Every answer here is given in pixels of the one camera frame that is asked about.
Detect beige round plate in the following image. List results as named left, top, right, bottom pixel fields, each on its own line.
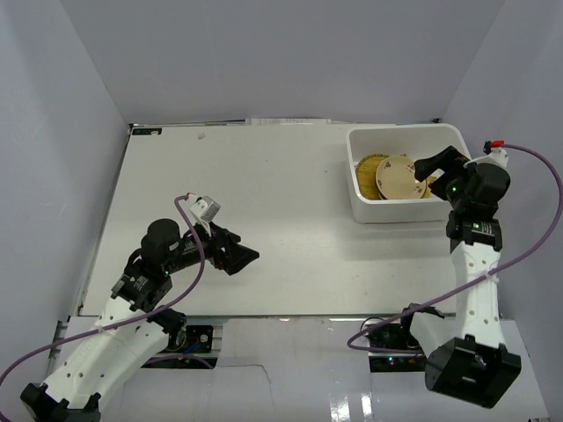
left=375, top=155, right=434, bottom=200

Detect round bamboo plate green rim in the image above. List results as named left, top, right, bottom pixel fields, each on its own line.
left=355, top=154, right=388, bottom=200

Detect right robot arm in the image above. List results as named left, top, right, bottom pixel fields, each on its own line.
left=397, top=146, right=522, bottom=409

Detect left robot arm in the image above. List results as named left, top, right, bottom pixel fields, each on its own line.
left=20, top=219, right=260, bottom=421

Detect white plastic bin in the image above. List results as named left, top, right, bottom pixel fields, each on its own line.
left=345, top=123, right=470, bottom=223

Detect papers behind table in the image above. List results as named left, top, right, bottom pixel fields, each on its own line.
left=245, top=118, right=343, bottom=126

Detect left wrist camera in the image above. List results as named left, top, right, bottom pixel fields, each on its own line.
left=187, top=193, right=221, bottom=236

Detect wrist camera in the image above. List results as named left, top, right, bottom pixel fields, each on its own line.
left=187, top=193, right=221, bottom=236
left=482, top=140, right=508, bottom=168

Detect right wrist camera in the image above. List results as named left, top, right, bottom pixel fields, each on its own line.
left=482, top=140, right=508, bottom=168

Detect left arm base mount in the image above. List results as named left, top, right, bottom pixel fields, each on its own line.
left=143, top=325, right=217, bottom=369

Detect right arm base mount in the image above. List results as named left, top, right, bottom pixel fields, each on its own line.
left=364, top=322, right=427, bottom=374

